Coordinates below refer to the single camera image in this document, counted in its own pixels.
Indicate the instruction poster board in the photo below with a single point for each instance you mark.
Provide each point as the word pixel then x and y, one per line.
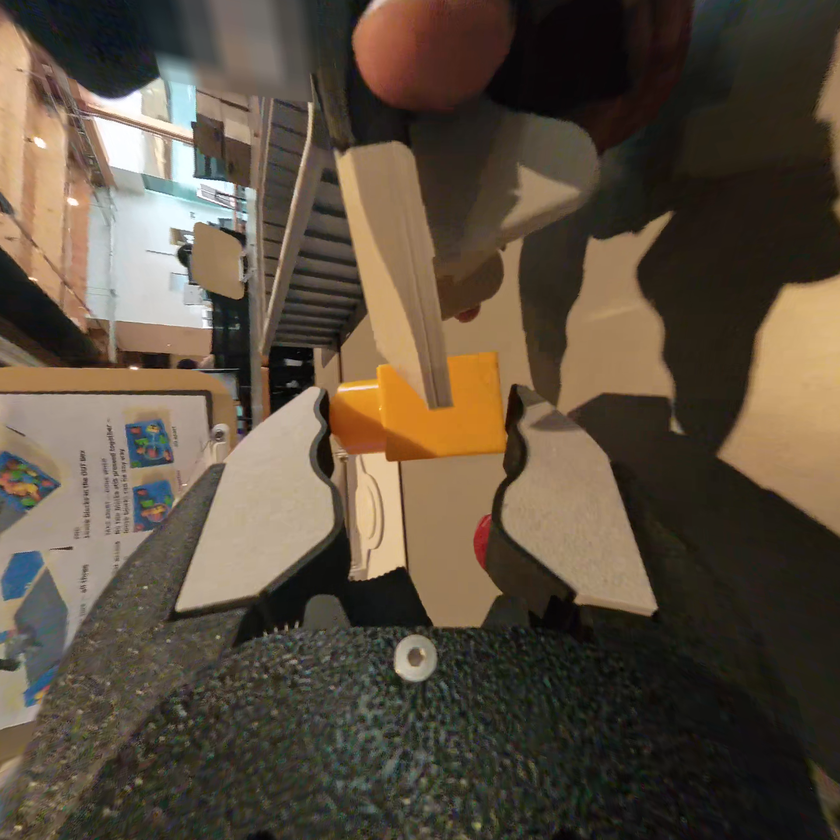
pixel 79 525

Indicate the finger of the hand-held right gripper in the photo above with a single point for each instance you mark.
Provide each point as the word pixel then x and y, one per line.
pixel 518 184
pixel 394 262

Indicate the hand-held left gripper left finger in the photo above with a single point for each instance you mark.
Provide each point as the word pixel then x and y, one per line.
pixel 262 505

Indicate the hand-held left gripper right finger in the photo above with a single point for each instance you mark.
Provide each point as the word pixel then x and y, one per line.
pixel 564 512

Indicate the person's right hand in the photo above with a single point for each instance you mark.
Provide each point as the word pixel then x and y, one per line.
pixel 433 52

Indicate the yellow single-stud block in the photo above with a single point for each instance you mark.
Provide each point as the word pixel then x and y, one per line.
pixel 453 420

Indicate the red single-stud block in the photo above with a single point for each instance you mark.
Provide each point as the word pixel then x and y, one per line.
pixel 482 541

